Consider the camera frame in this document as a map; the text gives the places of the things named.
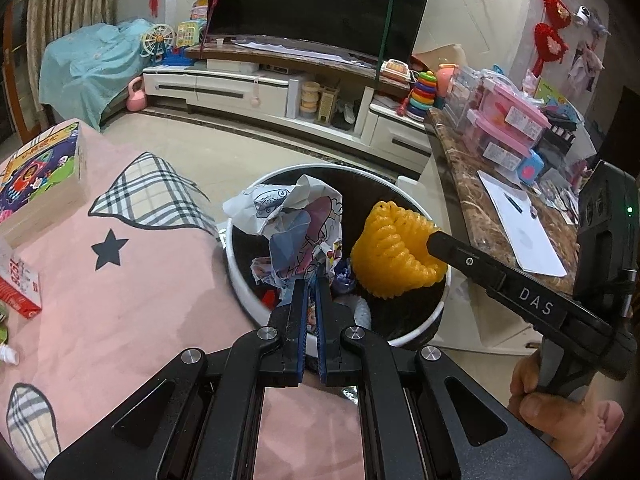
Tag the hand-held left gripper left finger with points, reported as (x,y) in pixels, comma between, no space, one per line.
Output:
(301,330)

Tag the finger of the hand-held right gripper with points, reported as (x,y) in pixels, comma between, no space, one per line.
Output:
(475,265)

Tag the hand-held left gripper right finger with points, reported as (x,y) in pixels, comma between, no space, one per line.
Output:
(324,330)

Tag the white foam fruit net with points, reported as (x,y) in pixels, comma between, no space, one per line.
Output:
(361,312)

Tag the blue snack bag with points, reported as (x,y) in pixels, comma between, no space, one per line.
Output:
(344,280)

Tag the white rimmed trash bin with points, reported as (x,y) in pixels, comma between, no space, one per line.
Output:
(237,280)

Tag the yellow spiral toy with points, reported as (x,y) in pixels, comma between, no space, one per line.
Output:
(390,250)

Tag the red white carton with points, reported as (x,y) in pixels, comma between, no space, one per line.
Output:
(20,285)

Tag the person's right hand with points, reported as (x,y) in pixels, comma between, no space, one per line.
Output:
(550,425)

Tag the white paper sheet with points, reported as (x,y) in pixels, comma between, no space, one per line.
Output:
(530,230)

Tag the black pen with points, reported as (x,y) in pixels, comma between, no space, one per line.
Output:
(512,202)

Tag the marble counter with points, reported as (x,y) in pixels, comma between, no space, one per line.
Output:
(460,170)

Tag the teal pink toy box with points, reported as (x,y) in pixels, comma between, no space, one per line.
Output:
(531,169)

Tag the black bottle organizer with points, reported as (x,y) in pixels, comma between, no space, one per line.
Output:
(560,132)

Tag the pink lidded storage box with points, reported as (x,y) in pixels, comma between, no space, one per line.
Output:
(495,145)
(515,110)

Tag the pink printed blanket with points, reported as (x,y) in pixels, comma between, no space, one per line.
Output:
(150,310)

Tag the hanging pink doll clothes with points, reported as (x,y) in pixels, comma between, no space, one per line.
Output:
(582,70)

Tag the brown cardboard box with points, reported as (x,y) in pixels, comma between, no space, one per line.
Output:
(440,57)

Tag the toy cash register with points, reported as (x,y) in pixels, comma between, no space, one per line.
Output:
(396,69)

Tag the wooden slatted holder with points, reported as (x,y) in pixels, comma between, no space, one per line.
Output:
(327,105)

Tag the stack of round containers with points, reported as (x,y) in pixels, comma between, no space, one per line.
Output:
(310,100)

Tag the pink hanging pendant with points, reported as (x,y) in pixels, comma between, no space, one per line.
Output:
(255,97)

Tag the white television cabinet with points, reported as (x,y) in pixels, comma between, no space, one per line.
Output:
(225,90)

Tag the pink kettlebell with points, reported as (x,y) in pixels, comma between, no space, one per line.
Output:
(135,97)

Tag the colourful puzzle box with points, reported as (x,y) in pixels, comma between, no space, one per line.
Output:
(40,180)

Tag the black flat screen television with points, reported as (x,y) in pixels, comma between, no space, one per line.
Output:
(310,5)

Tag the yellow green activity cube toy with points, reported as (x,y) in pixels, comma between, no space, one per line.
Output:
(190,34)

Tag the ferris wheel toy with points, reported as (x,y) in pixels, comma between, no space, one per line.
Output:
(157,40)

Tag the pink toy house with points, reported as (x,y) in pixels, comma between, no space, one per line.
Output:
(199,9)

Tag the teal covered armchair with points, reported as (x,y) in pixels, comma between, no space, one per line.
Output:
(85,65)

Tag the wooden framed glass door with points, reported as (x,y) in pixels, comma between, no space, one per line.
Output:
(15,70)

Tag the white security camera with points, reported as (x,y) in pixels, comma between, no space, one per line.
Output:
(582,15)

